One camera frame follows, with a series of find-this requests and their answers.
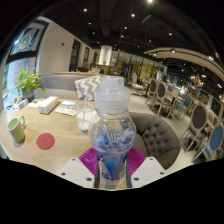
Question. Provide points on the grey white chevron cushion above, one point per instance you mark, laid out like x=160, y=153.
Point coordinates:
x=85, y=86

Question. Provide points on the white tissue box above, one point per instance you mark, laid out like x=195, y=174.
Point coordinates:
x=47, y=105

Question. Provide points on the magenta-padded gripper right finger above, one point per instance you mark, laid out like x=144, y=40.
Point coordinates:
x=146, y=170

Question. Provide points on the green potted plant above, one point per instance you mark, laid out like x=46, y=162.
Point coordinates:
x=28, y=81

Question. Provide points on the clear drinking glass with straw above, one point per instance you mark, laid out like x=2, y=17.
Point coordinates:
x=84, y=118

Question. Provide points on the white round column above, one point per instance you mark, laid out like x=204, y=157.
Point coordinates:
x=105, y=55

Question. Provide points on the flat round red coaster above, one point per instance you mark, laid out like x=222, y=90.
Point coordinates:
x=45, y=141

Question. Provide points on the dark framed food poster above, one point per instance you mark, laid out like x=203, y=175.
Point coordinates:
x=30, y=38

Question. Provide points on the grey curved sofa bench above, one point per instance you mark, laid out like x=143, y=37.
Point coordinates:
x=58, y=81

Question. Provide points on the white open booklet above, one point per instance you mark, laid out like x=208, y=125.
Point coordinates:
x=66, y=108

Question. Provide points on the clear blue-labelled water bottle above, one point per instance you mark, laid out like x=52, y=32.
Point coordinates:
x=112, y=133

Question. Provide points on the group of ceiling spotlights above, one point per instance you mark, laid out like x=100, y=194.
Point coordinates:
x=133, y=15

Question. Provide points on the pale green ceramic mug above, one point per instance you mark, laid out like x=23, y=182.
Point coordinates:
x=16, y=131

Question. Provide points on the grey tufted armchair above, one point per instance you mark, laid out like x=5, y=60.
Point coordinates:
x=158, y=136

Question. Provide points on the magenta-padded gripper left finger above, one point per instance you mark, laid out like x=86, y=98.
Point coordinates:
x=78, y=170

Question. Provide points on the group of dining chairs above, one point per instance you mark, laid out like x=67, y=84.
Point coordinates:
x=198, y=116

